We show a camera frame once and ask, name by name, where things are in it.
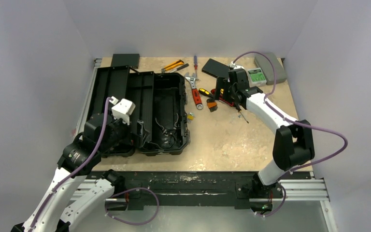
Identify grey plastic case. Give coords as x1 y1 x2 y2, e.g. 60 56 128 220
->
254 52 287 85

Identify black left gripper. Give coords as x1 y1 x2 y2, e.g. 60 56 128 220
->
99 107 149 152

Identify yellow utility knife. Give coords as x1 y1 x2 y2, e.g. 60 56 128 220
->
161 59 184 73

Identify black handled pliers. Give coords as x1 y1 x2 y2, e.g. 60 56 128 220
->
155 114 179 142

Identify black orange hex key holder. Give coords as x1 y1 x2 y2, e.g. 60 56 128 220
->
206 98 218 113

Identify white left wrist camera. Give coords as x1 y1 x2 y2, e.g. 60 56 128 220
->
109 96 136 126

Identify black network switch box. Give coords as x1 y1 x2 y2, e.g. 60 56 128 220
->
111 53 140 69

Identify aluminium rail frame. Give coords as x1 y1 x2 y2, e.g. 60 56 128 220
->
250 178 339 232

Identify red handled adjustable wrench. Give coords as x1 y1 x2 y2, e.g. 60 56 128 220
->
185 72 203 110

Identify red blue screwdriver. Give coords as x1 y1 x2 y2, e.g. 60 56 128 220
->
193 55 198 71

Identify black flat box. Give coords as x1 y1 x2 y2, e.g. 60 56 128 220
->
201 58 229 78

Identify green labelled clear box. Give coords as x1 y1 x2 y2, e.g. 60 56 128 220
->
247 68 267 87

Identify black yellow stubby screwdriver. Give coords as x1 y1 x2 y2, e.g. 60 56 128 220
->
198 88 214 99

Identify black plastic toolbox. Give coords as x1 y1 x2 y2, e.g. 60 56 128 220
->
87 66 190 158

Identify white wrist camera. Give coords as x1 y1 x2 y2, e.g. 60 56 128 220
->
228 62 246 71
109 96 136 126

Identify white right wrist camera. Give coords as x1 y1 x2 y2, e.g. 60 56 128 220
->
228 62 246 71

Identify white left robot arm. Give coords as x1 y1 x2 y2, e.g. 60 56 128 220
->
11 113 130 232

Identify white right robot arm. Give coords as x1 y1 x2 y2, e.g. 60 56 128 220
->
214 68 315 197

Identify red black handled tool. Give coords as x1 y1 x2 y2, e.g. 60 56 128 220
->
211 89 234 107

